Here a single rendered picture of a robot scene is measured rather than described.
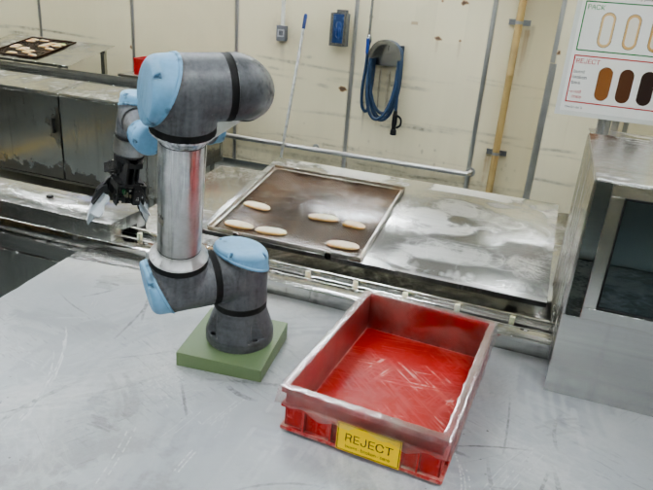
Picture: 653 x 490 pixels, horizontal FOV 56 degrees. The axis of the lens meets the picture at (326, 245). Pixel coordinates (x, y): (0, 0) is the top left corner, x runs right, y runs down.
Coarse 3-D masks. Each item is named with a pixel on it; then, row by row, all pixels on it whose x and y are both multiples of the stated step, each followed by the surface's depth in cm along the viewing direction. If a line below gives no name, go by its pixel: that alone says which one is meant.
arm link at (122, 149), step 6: (114, 138) 147; (114, 144) 147; (120, 144) 145; (126, 144) 145; (114, 150) 147; (120, 150) 146; (126, 150) 146; (132, 150) 146; (120, 156) 147; (126, 156) 147; (132, 156) 147; (138, 156) 148
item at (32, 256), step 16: (0, 240) 200; (16, 240) 197; (32, 240) 193; (48, 240) 193; (0, 256) 202; (16, 256) 200; (32, 256) 197; (48, 256) 195; (64, 256) 192; (0, 272) 205; (16, 272) 202; (32, 272) 200; (0, 288) 207; (16, 288) 205
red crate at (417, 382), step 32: (352, 352) 144; (384, 352) 145; (416, 352) 146; (448, 352) 147; (352, 384) 132; (384, 384) 133; (416, 384) 134; (448, 384) 135; (288, 416) 116; (416, 416) 124; (448, 416) 125
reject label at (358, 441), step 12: (348, 432) 110; (360, 432) 109; (336, 444) 112; (348, 444) 111; (360, 444) 110; (372, 444) 109; (384, 444) 108; (372, 456) 110; (384, 456) 109; (396, 456) 108; (396, 468) 108
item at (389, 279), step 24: (216, 168) 282; (240, 168) 285; (216, 192) 249; (144, 240) 198; (120, 264) 180; (312, 264) 190; (336, 264) 191; (552, 264) 204; (408, 288) 180; (432, 288) 181; (552, 288) 187; (528, 312) 171
